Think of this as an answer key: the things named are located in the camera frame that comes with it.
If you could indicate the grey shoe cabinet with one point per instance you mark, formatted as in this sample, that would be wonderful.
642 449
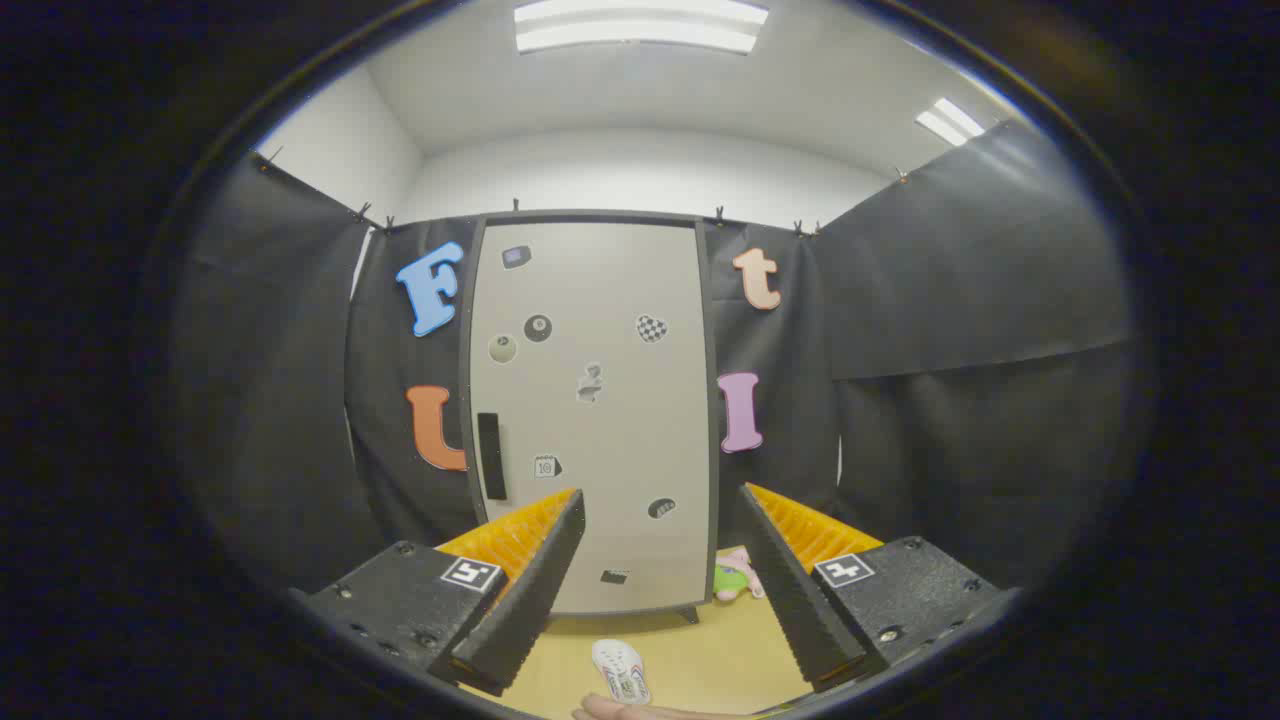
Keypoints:
590 216

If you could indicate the white shoe with red-blue stripes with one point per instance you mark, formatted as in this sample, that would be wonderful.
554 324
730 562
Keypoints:
620 670

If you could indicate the black backdrop cloth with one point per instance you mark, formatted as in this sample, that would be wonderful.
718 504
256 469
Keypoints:
950 300

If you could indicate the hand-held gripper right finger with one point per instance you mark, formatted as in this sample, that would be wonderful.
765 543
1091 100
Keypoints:
790 590

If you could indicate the pink and green plush toy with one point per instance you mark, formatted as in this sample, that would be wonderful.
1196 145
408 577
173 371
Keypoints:
730 580

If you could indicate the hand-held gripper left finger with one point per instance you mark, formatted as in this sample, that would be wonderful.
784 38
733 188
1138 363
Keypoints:
520 600

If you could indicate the long ceiling light panel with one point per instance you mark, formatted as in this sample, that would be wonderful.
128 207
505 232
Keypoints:
640 25

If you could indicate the small ceiling light panel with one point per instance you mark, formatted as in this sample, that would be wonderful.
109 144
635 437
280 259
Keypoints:
950 122

